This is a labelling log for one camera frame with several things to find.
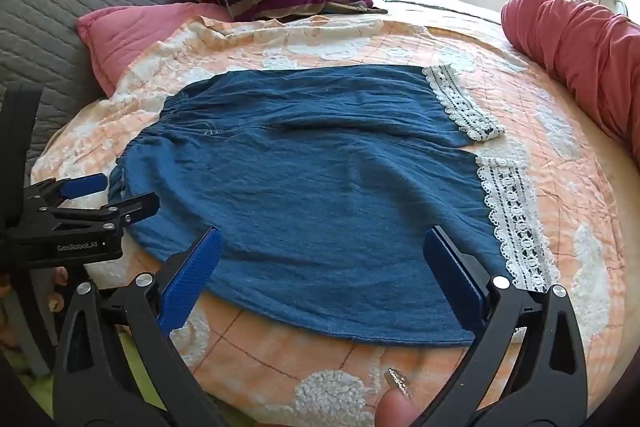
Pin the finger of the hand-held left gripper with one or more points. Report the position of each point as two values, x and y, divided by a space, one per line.
85 185
127 208

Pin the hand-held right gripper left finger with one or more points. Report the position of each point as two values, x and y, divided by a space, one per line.
192 279

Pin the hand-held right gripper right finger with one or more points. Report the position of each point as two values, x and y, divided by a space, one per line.
452 279

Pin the blue pants with lace hems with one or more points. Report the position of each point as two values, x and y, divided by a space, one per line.
310 187

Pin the person's left hand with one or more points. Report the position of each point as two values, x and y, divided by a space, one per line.
56 289

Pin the person's right hand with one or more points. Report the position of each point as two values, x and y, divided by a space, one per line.
396 407

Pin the pink pillow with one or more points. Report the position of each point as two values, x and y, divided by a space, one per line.
130 37

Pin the peach quilted blanket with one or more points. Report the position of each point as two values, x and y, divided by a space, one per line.
350 42

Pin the red rolled bolster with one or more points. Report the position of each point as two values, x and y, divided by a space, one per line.
575 42

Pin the white bed sheet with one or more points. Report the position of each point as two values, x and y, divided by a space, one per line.
440 4

